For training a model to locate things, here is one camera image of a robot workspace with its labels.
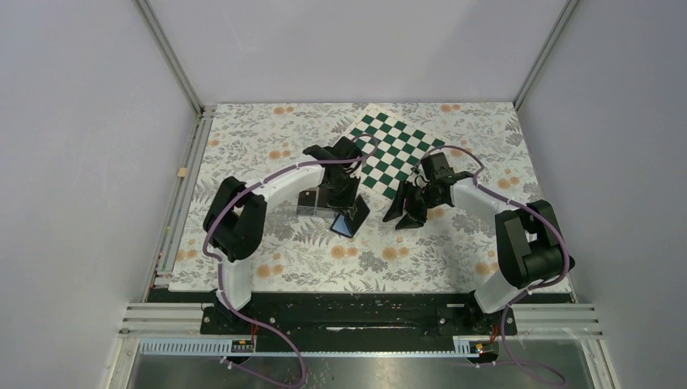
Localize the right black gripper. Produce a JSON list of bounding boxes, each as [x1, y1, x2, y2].
[[382, 179, 444, 231]]

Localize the black leather card holder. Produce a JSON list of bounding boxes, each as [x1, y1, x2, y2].
[[330, 208, 369, 238]]

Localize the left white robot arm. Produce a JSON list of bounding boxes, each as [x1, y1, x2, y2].
[[203, 137, 377, 333]]

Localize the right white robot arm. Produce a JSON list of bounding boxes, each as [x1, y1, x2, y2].
[[383, 148, 574, 334]]

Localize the clear acrylic card stand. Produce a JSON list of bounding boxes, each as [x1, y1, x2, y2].
[[296, 187, 336, 218]]

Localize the floral patterned table mat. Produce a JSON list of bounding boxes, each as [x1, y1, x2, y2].
[[169, 102, 542, 293]]

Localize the green white checkerboard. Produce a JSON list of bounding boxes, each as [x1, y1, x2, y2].
[[344, 104, 445, 199]]

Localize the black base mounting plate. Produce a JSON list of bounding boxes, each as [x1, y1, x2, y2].
[[199, 291, 519, 354]]

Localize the grey slotted cable duct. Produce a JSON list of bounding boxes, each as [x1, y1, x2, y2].
[[137, 336, 498, 358]]

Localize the aluminium frame rails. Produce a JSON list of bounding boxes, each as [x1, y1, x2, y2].
[[103, 1, 619, 388]]

